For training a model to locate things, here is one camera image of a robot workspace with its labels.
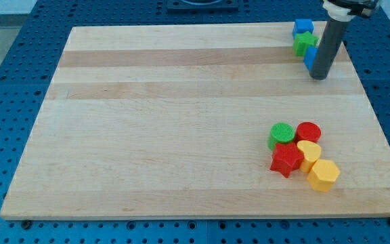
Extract green cylinder block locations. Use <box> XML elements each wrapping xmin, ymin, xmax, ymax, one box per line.
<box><xmin>267</xmin><ymin>123</ymin><xmax>295</xmax><ymax>150</ymax></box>

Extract red star block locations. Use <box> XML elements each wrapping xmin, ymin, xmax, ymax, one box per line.
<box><xmin>270</xmin><ymin>142</ymin><xmax>304</xmax><ymax>178</ymax></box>

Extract wooden board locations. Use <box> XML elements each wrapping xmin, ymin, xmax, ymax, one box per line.
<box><xmin>0</xmin><ymin>22</ymin><xmax>390</xmax><ymax>220</ymax></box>

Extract yellow heart block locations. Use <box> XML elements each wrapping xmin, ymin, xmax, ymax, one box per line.
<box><xmin>297</xmin><ymin>140</ymin><xmax>322</xmax><ymax>173</ymax></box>

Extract yellow hexagon block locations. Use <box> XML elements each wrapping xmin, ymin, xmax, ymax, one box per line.
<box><xmin>307</xmin><ymin>159</ymin><xmax>341</xmax><ymax>192</ymax></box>

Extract green star block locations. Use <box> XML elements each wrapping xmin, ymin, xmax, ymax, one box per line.
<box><xmin>292</xmin><ymin>31</ymin><xmax>319</xmax><ymax>56</ymax></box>

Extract blue perforated table plate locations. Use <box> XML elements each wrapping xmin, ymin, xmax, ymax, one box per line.
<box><xmin>0</xmin><ymin>0</ymin><xmax>390</xmax><ymax>243</ymax></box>

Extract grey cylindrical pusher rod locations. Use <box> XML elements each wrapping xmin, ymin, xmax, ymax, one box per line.
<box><xmin>309</xmin><ymin>18</ymin><xmax>349</xmax><ymax>80</ymax></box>

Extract blue block behind rod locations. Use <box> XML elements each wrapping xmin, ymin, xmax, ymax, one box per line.
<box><xmin>303</xmin><ymin>46</ymin><xmax>318</xmax><ymax>71</ymax></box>

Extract blue cube block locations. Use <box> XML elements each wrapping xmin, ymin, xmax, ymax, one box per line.
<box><xmin>292</xmin><ymin>18</ymin><xmax>314</xmax><ymax>39</ymax></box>

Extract red cylinder block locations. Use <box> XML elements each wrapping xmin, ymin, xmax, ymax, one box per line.
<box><xmin>294</xmin><ymin>122</ymin><xmax>322</xmax><ymax>143</ymax></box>

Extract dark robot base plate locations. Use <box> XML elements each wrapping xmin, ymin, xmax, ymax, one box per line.
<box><xmin>164</xmin><ymin>0</ymin><xmax>239</xmax><ymax>12</ymax></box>

